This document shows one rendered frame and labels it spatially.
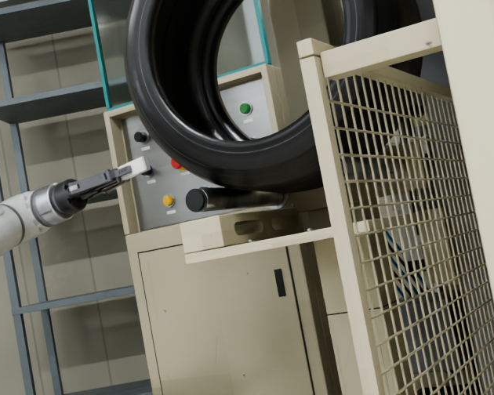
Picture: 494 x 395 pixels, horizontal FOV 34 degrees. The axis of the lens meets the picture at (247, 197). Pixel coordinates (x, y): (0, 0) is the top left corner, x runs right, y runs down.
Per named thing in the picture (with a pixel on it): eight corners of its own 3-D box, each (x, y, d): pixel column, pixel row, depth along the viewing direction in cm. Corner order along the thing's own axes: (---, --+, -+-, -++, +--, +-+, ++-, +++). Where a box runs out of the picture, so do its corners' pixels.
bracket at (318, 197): (262, 221, 187) (254, 179, 188) (430, 186, 169) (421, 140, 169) (255, 222, 184) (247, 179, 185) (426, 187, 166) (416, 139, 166)
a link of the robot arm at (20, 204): (68, 222, 190) (34, 240, 178) (21, 243, 197) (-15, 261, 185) (48, 180, 189) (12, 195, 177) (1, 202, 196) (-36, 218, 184)
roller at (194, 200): (277, 181, 182) (289, 196, 181) (263, 194, 184) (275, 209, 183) (195, 183, 152) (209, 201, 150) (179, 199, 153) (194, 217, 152)
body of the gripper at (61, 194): (46, 183, 179) (78, 169, 175) (71, 183, 186) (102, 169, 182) (55, 216, 178) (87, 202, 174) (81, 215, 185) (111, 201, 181)
